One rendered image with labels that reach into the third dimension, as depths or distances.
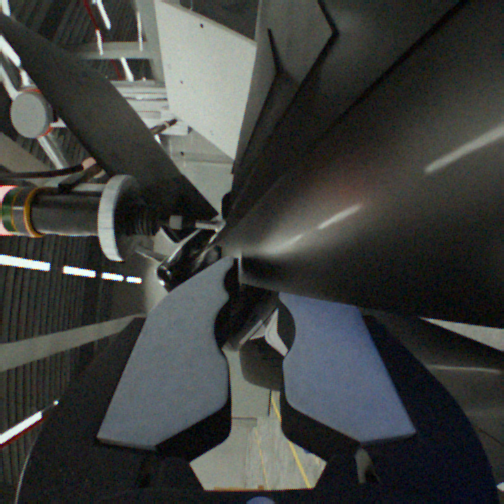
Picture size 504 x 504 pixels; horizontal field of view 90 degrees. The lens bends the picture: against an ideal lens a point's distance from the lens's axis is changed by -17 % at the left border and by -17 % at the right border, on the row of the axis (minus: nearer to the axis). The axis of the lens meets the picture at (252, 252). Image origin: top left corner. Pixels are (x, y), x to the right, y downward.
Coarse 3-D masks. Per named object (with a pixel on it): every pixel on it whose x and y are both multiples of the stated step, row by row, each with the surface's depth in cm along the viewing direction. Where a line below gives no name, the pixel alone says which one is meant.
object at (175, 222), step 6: (174, 216) 24; (180, 216) 24; (162, 222) 24; (168, 222) 24; (174, 222) 23; (180, 222) 23; (186, 222) 24; (192, 222) 24; (198, 222) 24; (204, 222) 24; (210, 222) 24; (174, 228) 24; (180, 228) 24; (204, 228) 24; (210, 228) 24
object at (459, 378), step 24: (384, 312) 24; (408, 336) 22; (432, 336) 21; (456, 336) 20; (432, 360) 21; (456, 360) 20; (480, 360) 19; (456, 384) 20; (480, 384) 19; (480, 408) 19; (480, 432) 18
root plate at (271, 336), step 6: (276, 312) 30; (276, 318) 30; (270, 324) 30; (276, 324) 30; (270, 330) 30; (276, 330) 30; (270, 336) 30; (276, 336) 30; (270, 342) 30; (276, 342) 30; (282, 342) 29; (276, 348) 30; (282, 348) 29; (282, 354) 29
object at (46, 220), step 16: (48, 192) 24; (32, 208) 21; (48, 208) 22; (64, 208) 22; (80, 208) 22; (96, 208) 22; (128, 208) 23; (144, 208) 23; (32, 224) 22; (48, 224) 22; (64, 224) 22; (80, 224) 22; (96, 224) 22; (128, 224) 23; (144, 224) 23
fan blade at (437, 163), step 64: (320, 0) 6; (384, 0) 4; (448, 0) 3; (256, 64) 11; (320, 64) 6; (384, 64) 4; (448, 64) 3; (256, 128) 10; (320, 128) 6; (384, 128) 5; (448, 128) 3; (256, 192) 11; (320, 192) 7; (384, 192) 5; (448, 192) 4; (256, 256) 11; (320, 256) 7; (384, 256) 5; (448, 256) 4; (448, 320) 4
